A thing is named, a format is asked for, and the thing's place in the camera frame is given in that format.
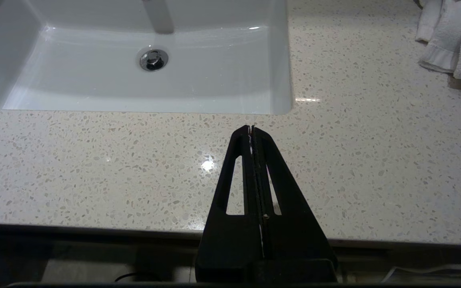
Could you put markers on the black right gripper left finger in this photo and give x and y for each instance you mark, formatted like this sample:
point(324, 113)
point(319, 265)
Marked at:
point(230, 240)

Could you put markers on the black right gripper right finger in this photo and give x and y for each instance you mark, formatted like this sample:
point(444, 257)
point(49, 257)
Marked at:
point(294, 236)

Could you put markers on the chrome sink drain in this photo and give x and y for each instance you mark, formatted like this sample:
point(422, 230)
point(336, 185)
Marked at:
point(153, 59)

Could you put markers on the white ceramic sink basin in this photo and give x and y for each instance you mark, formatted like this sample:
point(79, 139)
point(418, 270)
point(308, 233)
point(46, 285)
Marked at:
point(94, 80)

